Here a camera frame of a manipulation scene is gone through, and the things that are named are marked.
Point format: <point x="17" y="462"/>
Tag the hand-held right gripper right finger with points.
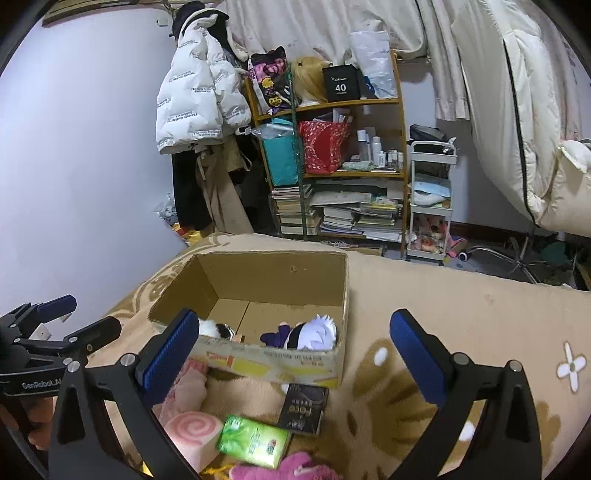
<point x="415" y="355"/>

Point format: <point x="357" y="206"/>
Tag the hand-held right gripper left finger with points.
<point x="171" y="355"/>

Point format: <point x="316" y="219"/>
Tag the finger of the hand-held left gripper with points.
<point x="104" y="330"/>
<point x="57" y="305"/>

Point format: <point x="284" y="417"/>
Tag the pink swirl plush cushion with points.
<point x="194" y="431"/>

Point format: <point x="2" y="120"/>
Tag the green tissue packet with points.
<point x="251" y="441"/>

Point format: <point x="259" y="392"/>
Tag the small black box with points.
<point x="302" y="408"/>

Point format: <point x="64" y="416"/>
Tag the cardboard box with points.
<point x="277" y="281"/>

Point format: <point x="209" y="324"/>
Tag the magenta plush toy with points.
<point x="295" y="468"/>

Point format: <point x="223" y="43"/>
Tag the white and blue soft packs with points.
<point x="429" y="191"/>

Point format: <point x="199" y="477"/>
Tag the person's left hand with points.
<point x="41" y="415"/>

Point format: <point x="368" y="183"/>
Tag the black and white plush toy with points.
<point x="210" y="328"/>

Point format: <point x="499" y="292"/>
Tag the beige patterned blanket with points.
<point x="415" y="286"/>

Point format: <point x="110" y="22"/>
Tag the white-haired purple plush doll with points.
<point x="314" y="334"/>

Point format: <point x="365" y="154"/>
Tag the small pink object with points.
<point x="461" y="249"/>

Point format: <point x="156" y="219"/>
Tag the pink plush toys in cart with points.
<point x="431" y="235"/>

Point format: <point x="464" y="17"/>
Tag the gold and red foil packet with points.
<point x="187" y="232"/>

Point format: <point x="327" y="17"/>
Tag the crinkled plastic bag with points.
<point x="165" y="210"/>

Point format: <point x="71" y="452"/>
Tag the pile of books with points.
<point x="341" y="219"/>

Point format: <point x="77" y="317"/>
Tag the black hanging garment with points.
<point x="184" y="194"/>

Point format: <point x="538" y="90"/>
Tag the beige hanging coat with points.
<point x="226" y="203"/>

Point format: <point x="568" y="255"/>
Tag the dark green bag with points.
<point x="554" y="254"/>

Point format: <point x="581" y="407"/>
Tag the group of cosmetic bottles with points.
<point x="378" y="152"/>

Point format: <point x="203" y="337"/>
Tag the green pole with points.
<point x="298" y="184"/>

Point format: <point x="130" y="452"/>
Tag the white trolley cart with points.
<point x="431" y="146"/>

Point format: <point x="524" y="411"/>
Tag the teal paper bag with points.
<point x="279" y="157"/>

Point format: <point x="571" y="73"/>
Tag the red patterned gift bag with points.
<point x="323" y="147"/>

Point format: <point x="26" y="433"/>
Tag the clear plastic bag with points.
<point x="270" y="131"/>

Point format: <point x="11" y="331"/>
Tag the white puffer jacket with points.
<point x="194" y="92"/>

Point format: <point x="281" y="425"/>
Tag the wooden shelf unit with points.
<point x="351" y="104"/>

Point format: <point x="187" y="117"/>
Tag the cream padded office chair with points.
<point x="489" y="92"/>

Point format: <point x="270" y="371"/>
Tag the black box with white print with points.
<point x="341" y="85"/>

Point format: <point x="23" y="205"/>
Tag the pink and black printed bag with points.
<point x="268" y="78"/>

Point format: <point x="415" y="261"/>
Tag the blonde wig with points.
<point x="309" y="78"/>

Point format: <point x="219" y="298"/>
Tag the white plastic bag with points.
<point x="374" y="60"/>

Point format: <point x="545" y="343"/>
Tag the black hat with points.
<point x="194" y="11"/>

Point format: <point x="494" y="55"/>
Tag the cream curtain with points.
<point x="323" y="23"/>

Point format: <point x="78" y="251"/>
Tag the white wall socket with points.
<point x="44" y="330"/>

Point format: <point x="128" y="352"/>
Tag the wall air conditioner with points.
<point x="115" y="5"/>

